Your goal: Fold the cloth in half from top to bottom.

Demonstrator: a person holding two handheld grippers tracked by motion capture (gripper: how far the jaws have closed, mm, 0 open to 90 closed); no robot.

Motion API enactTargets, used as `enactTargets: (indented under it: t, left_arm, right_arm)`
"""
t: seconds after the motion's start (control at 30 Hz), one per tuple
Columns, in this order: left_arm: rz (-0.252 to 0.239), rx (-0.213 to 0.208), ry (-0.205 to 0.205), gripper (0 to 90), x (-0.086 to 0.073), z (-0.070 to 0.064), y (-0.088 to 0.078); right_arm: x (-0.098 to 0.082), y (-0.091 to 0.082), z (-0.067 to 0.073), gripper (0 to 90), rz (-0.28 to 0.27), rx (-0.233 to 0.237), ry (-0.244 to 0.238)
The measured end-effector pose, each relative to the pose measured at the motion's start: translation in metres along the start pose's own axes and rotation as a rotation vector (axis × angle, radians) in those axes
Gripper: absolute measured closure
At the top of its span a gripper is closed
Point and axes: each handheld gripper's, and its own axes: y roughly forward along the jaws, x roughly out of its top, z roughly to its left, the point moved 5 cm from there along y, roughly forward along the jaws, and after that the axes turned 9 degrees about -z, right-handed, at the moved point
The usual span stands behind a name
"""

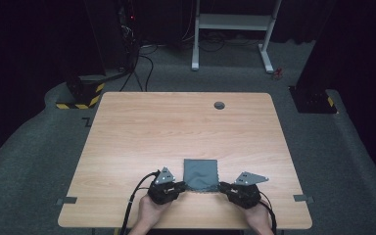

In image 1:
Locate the dark equipment rack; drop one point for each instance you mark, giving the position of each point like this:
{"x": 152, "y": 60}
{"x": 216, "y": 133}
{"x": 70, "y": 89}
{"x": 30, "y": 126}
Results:
{"x": 129, "y": 32}

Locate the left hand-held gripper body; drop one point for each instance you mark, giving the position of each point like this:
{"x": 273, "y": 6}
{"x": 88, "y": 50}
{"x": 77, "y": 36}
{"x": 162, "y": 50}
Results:
{"x": 163, "y": 192}

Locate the person's right hand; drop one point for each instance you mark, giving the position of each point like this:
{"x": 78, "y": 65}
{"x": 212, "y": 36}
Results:
{"x": 259, "y": 217}

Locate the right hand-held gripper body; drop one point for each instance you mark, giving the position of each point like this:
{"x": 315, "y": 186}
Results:
{"x": 246, "y": 194}

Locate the white metal stand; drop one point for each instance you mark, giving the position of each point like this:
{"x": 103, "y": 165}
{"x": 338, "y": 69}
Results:
{"x": 233, "y": 22}

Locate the grey tape strip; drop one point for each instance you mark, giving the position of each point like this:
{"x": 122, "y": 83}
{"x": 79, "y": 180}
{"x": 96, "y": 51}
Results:
{"x": 303, "y": 198}
{"x": 67, "y": 200}

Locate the black yellow striped base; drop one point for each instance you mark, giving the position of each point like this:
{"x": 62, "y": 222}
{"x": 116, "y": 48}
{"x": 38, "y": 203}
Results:
{"x": 86, "y": 93}

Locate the grey cloth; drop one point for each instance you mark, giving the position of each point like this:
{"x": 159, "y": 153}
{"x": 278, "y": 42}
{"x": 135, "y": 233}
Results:
{"x": 200, "y": 174}

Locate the black base with yellow mark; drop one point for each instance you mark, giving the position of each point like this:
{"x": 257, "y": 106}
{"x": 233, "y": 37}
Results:
{"x": 313, "y": 99}

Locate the person's left hand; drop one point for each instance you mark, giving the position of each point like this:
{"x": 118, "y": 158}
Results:
{"x": 150, "y": 212}

